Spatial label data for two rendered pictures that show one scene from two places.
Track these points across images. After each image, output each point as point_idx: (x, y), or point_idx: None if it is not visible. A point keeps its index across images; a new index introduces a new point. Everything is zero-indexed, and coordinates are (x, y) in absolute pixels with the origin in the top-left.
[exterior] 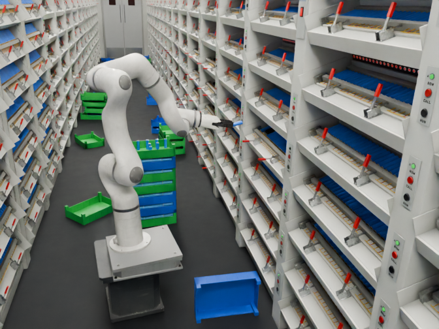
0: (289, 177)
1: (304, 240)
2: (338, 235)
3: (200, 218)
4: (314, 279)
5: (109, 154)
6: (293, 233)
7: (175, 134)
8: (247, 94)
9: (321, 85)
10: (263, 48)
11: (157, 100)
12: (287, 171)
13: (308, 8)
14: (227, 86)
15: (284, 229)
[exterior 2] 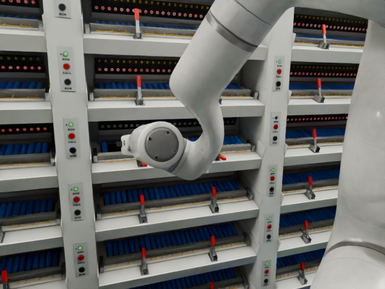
0: (275, 149)
1: (294, 196)
2: None
3: None
4: (294, 226)
5: (364, 286)
6: (282, 202)
7: (201, 174)
8: (87, 97)
9: (298, 43)
10: (136, 12)
11: (221, 92)
12: (270, 145)
13: None
14: None
15: (272, 209)
